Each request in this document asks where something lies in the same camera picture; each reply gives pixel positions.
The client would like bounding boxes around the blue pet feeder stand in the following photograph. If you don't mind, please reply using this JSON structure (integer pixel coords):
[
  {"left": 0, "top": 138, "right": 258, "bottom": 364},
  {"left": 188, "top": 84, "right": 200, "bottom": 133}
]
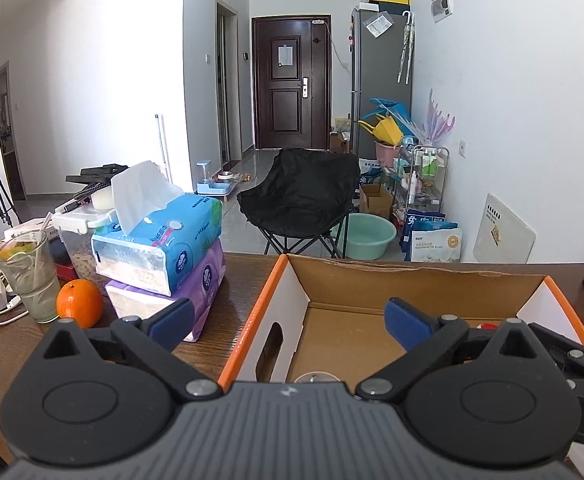
[{"left": 194, "top": 160, "right": 237, "bottom": 200}]

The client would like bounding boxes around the orange fruit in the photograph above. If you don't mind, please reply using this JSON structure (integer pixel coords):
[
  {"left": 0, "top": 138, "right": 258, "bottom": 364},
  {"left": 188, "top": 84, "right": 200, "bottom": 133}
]
[{"left": 56, "top": 278, "right": 104, "bottom": 328}]

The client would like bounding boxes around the pink bucket with toys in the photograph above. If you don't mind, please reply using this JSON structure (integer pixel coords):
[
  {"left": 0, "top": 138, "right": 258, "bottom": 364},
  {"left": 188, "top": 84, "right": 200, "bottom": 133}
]
[{"left": 357, "top": 98, "right": 415, "bottom": 168}]

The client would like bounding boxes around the blue tissue pack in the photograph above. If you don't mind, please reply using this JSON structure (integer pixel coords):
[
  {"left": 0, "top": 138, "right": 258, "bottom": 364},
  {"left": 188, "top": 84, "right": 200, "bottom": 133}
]
[{"left": 91, "top": 160, "right": 222, "bottom": 296}]

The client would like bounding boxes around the white board leaning on wall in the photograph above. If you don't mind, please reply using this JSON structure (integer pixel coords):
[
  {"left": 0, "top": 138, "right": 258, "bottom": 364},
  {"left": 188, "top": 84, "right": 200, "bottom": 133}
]
[{"left": 473, "top": 193, "right": 537, "bottom": 263}]

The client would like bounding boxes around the green plastic basin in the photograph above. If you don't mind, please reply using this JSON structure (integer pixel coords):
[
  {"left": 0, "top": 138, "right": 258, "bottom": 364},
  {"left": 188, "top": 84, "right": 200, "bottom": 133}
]
[{"left": 337, "top": 212, "right": 397, "bottom": 261}]

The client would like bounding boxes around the yellow box on refrigerator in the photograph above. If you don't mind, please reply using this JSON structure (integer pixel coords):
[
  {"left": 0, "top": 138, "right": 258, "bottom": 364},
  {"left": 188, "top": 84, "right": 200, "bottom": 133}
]
[{"left": 368, "top": 0, "right": 410, "bottom": 14}]

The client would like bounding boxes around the black folding chair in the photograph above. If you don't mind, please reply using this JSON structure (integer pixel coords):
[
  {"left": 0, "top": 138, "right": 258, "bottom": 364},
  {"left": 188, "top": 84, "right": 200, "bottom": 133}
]
[{"left": 237, "top": 148, "right": 360, "bottom": 259}]

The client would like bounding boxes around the wire storage rack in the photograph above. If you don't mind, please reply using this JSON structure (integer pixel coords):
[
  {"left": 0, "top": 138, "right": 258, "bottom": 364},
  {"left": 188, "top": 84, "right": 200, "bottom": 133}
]
[{"left": 388, "top": 145, "right": 449, "bottom": 214}]

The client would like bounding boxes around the grey refrigerator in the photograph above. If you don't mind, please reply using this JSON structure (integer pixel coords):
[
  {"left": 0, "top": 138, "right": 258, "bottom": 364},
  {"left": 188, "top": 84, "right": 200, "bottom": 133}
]
[{"left": 350, "top": 2, "right": 412, "bottom": 159}]

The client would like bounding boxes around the small cardboard box on floor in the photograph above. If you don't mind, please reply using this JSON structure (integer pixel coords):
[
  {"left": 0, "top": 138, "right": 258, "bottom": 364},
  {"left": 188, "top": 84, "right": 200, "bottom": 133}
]
[{"left": 359, "top": 184, "right": 394, "bottom": 220}]

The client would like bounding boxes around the dark brown entrance door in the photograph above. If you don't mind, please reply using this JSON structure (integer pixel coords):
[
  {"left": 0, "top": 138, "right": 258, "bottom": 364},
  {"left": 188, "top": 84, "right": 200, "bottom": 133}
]
[{"left": 252, "top": 15, "right": 332, "bottom": 150}]

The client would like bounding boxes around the clear plastic food container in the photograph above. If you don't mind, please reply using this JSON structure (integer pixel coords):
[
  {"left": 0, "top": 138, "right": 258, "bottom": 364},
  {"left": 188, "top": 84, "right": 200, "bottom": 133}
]
[{"left": 51, "top": 196, "right": 117, "bottom": 288}]

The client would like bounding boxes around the purple tissue pack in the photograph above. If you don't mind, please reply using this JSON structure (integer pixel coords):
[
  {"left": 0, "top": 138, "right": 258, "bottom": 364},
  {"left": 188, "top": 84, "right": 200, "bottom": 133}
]
[{"left": 104, "top": 238, "right": 227, "bottom": 344}]

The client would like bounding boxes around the glass cup with drink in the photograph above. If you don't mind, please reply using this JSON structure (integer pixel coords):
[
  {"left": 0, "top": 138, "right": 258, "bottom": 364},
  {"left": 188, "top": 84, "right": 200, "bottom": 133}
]
[{"left": 0, "top": 231, "right": 60, "bottom": 324}]

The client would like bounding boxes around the red cardboard pumpkin box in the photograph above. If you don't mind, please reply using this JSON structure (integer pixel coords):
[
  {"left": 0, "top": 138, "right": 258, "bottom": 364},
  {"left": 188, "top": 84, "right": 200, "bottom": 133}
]
[{"left": 218, "top": 256, "right": 584, "bottom": 388}]

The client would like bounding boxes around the red white lint brush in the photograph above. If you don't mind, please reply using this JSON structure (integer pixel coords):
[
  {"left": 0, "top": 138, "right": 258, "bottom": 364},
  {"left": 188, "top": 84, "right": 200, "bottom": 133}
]
[{"left": 477, "top": 323, "right": 499, "bottom": 330}]

